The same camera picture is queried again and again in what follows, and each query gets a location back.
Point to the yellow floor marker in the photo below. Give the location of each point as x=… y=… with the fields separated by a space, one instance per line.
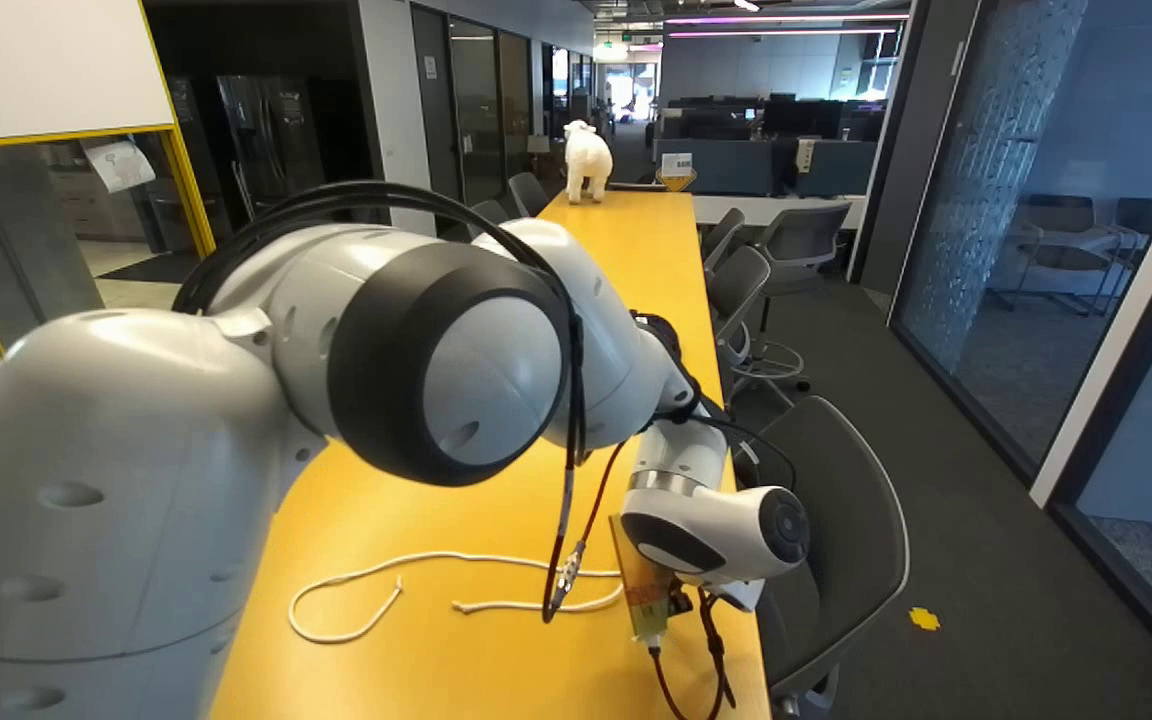
x=920 y=617

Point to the white plush bear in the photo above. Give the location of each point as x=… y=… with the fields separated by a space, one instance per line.
x=584 y=160

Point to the grey office chair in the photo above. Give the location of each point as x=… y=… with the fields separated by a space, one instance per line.
x=722 y=238
x=528 y=189
x=841 y=534
x=802 y=238
x=742 y=285

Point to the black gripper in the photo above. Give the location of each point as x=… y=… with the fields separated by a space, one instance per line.
x=657 y=625

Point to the white paper notice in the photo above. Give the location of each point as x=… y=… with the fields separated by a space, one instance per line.
x=117 y=160

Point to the office chair behind glass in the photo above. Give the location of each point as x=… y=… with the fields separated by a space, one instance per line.
x=1058 y=241

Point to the yellow framed whiteboard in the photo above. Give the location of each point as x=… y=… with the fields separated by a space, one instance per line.
x=41 y=65

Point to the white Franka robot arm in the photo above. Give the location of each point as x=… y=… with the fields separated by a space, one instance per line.
x=98 y=534

